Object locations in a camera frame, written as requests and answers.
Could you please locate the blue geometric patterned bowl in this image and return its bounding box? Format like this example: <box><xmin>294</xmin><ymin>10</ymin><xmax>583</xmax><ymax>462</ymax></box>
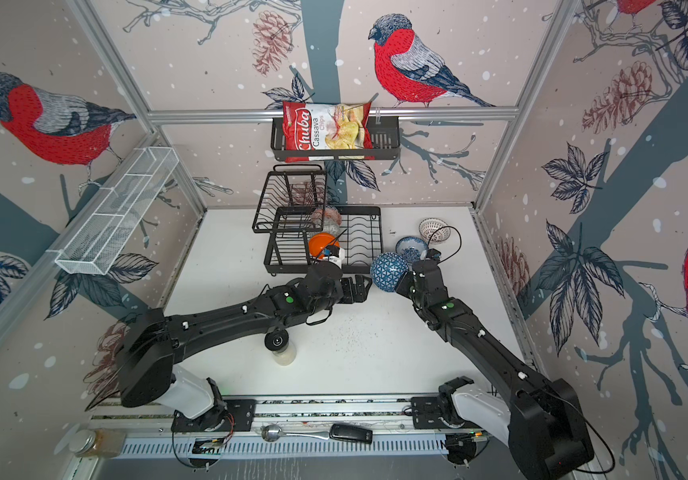
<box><xmin>370</xmin><ymin>252</ymin><xmax>409</xmax><ymax>293</ymax></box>

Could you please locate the orange plastic bowl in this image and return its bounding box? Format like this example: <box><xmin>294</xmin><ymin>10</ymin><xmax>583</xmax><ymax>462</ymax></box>
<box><xmin>308</xmin><ymin>232</ymin><xmax>340</xmax><ymax>259</ymax></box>

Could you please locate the green patterned bowl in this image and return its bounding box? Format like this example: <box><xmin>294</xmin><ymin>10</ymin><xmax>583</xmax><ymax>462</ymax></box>
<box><xmin>322</xmin><ymin>219</ymin><xmax>342</xmax><ymax>237</ymax></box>

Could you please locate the black wire dish rack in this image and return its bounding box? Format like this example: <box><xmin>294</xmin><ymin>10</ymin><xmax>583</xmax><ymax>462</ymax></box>
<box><xmin>252</xmin><ymin>164</ymin><xmax>384</xmax><ymax>275</ymax></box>

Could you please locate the red patterned bowl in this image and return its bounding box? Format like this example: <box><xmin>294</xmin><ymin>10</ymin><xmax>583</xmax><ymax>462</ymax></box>
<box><xmin>311</xmin><ymin>206</ymin><xmax>342</xmax><ymax>226</ymax></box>

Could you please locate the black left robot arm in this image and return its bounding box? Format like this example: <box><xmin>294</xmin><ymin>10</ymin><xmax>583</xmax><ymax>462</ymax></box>
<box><xmin>115</xmin><ymin>261</ymin><xmax>372</xmax><ymax>422</ymax></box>

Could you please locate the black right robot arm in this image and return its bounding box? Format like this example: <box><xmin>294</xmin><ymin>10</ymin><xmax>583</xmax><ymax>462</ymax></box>
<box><xmin>396</xmin><ymin>260</ymin><xmax>595</xmax><ymax>479</ymax></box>

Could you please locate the blue floral bowl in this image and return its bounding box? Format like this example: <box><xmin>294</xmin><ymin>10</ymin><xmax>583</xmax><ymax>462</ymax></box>
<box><xmin>395</xmin><ymin>236</ymin><xmax>429</xmax><ymax>265</ymax></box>

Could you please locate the white brown lattice bowl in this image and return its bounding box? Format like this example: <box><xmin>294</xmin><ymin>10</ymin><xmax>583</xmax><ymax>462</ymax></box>
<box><xmin>419</xmin><ymin>218</ymin><xmax>452</xmax><ymax>244</ymax></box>

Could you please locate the black lid jar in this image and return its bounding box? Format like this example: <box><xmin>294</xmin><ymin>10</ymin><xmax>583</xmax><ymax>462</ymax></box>
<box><xmin>264</xmin><ymin>329</ymin><xmax>297</xmax><ymax>366</ymax></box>

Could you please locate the black car key fob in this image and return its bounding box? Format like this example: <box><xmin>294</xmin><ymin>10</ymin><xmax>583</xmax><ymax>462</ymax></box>
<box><xmin>328</xmin><ymin>424</ymin><xmax>373</xmax><ymax>445</ymax></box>

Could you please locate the red cassava chips bag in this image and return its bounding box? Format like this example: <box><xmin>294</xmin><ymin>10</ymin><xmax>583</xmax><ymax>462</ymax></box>
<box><xmin>282</xmin><ymin>102</ymin><xmax>373</xmax><ymax>163</ymax></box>

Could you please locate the metal spoon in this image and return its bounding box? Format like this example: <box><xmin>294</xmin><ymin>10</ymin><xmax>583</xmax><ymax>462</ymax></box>
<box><xmin>260</xmin><ymin>424</ymin><xmax>330</xmax><ymax>443</ymax></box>

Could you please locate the glass jar with spice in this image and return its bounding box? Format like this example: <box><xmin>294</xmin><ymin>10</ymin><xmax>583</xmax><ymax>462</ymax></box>
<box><xmin>68</xmin><ymin>429</ymin><xmax>126</xmax><ymax>458</ymax></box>

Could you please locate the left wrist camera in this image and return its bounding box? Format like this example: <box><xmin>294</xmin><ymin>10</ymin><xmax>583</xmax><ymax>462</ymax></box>
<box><xmin>319</xmin><ymin>242</ymin><xmax>346</xmax><ymax>269</ymax></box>

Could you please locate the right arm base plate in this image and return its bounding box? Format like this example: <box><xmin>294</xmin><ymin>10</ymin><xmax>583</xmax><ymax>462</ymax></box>
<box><xmin>405</xmin><ymin>396</ymin><xmax>481</xmax><ymax>430</ymax></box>

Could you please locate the black wall shelf basket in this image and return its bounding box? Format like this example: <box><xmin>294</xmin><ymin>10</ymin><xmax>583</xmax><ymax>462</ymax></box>
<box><xmin>270</xmin><ymin>113</ymin><xmax>401</xmax><ymax>163</ymax></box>

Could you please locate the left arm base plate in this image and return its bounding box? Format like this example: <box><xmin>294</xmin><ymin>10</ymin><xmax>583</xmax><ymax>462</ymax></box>
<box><xmin>171</xmin><ymin>399</ymin><xmax>257</xmax><ymax>433</ymax></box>

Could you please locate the white wire mesh basket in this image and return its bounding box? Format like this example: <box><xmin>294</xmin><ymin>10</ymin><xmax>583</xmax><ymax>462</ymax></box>
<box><xmin>55</xmin><ymin>146</ymin><xmax>179</xmax><ymax>275</ymax></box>

